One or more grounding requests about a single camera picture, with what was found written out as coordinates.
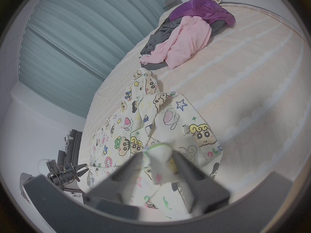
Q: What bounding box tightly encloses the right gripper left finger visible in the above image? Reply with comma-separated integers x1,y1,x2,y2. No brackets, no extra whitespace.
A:
84,151,146,205

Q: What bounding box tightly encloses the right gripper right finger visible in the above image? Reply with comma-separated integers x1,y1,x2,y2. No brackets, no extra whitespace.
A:
170,151,231,214

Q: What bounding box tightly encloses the white printed pyjama top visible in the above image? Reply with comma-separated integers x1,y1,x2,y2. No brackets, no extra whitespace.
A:
86,67,224,221

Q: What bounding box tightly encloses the bed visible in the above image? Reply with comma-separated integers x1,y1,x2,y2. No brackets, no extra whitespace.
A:
80,0,306,224

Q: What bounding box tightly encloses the blue-green curtain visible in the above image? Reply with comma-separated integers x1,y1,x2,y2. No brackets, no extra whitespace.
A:
18,0,170,119

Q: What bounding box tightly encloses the pink garment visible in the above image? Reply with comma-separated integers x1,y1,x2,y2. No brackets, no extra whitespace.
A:
140,16,212,69

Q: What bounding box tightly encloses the dark grey garment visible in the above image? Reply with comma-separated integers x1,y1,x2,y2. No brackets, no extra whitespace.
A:
139,17,229,70

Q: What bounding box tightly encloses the purple garment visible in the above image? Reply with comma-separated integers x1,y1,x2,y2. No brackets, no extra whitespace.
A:
169,0,236,28

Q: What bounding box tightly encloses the grey bedside table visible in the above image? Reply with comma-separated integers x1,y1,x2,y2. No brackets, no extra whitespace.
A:
165,0,183,9

